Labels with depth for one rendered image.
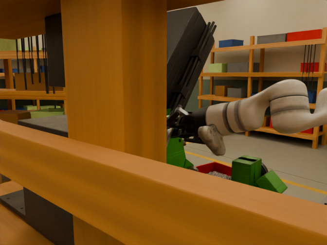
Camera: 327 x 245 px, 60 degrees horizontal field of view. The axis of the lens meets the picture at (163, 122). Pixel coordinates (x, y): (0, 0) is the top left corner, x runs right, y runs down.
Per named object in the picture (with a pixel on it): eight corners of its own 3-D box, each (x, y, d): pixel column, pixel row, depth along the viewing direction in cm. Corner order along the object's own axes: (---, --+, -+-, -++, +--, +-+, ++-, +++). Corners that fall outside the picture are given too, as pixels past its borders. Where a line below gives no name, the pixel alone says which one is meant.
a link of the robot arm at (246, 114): (224, 91, 62) (227, 131, 60) (298, 71, 51) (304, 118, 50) (240, 97, 67) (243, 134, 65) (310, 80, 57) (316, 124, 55)
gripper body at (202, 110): (228, 119, 70) (197, 125, 76) (211, 96, 66) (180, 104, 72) (222, 144, 66) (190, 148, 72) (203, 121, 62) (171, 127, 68)
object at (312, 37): (315, 149, 528) (326, 26, 491) (196, 127, 755) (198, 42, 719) (326, 145, 562) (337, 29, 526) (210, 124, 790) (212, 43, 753)
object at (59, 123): (75, 203, 106) (70, 113, 100) (131, 232, 87) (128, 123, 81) (25, 222, 92) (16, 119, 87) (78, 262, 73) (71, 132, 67)
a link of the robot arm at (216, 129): (195, 134, 60) (221, 130, 56) (208, 96, 66) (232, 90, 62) (216, 158, 65) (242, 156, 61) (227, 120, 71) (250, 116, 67)
